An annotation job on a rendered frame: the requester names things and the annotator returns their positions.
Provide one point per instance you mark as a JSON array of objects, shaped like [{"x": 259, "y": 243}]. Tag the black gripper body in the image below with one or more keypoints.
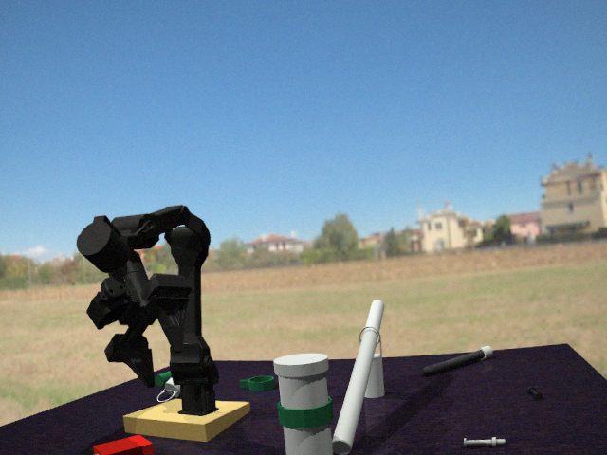
[{"x": 137, "y": 318}]

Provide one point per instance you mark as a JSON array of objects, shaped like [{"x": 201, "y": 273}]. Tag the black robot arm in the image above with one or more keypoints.
[{"x": 110, "y": 246}]

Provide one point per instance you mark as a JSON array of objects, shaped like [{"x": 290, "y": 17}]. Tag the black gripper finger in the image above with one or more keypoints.
[
  {"x": 141, "y": 363},
  {"x": 170, "y": 312}
]

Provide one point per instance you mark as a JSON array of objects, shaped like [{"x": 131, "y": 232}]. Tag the green cup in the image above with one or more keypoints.
[{"x": 306, "y": 418}]

